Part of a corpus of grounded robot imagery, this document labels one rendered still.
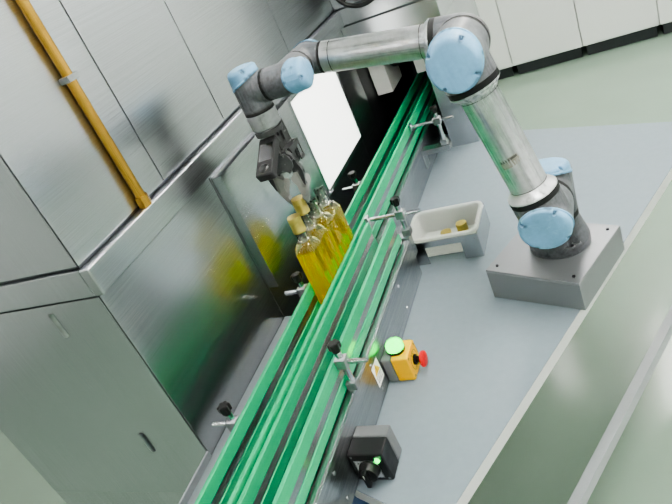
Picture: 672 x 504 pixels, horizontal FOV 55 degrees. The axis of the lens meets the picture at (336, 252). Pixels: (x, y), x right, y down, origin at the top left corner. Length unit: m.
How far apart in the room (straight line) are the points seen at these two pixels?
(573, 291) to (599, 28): 3.90
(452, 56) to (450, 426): 0.77
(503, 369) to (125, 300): 0.84
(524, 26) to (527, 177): 3.94
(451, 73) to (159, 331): 0.79
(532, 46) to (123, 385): 4.48
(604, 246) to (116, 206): 1.13
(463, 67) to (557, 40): 4.06
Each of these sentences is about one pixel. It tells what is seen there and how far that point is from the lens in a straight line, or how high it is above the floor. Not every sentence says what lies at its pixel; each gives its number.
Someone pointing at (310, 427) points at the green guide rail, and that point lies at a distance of 1.31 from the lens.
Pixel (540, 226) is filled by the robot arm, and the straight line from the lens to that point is 1.49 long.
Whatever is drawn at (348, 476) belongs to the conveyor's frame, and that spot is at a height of 0.80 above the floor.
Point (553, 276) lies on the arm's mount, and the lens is 1.64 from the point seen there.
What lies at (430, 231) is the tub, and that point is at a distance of 2.11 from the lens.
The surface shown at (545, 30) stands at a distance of 5.37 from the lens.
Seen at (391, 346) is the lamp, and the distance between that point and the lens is 1.57.
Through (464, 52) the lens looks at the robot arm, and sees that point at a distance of 1.35.
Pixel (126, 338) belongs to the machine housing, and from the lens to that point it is 1.34.
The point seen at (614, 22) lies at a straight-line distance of 5.37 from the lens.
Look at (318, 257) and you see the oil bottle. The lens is 1.64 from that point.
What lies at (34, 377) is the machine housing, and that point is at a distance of 1.62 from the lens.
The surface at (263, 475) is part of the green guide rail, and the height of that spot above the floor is 0.94.
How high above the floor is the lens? 1.80
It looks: 28 degrees down
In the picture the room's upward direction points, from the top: 25 degrees counter-clockwise
